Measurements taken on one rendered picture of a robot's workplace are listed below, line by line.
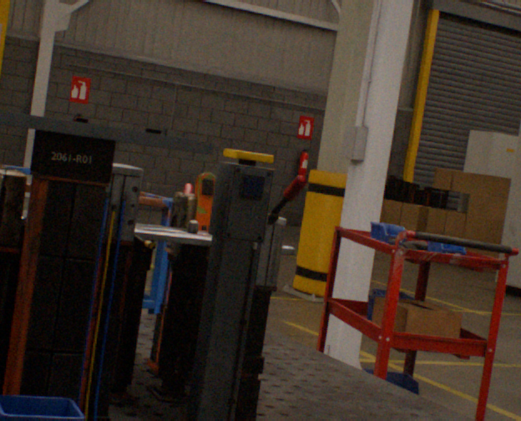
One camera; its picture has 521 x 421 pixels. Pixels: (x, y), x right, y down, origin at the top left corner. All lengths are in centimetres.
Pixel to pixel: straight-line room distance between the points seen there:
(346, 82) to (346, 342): 359
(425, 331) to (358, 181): 194
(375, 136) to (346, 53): 332
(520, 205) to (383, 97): 658
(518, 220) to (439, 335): 827
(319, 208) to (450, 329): 501
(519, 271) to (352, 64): 411
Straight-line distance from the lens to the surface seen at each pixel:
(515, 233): 1217
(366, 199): 570
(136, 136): 142
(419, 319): 388
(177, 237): 178
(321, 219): 883
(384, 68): 572
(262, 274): 171
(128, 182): 162
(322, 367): 240
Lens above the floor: 116
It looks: 3 degrees down
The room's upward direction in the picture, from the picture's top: 8 degrees clockwise
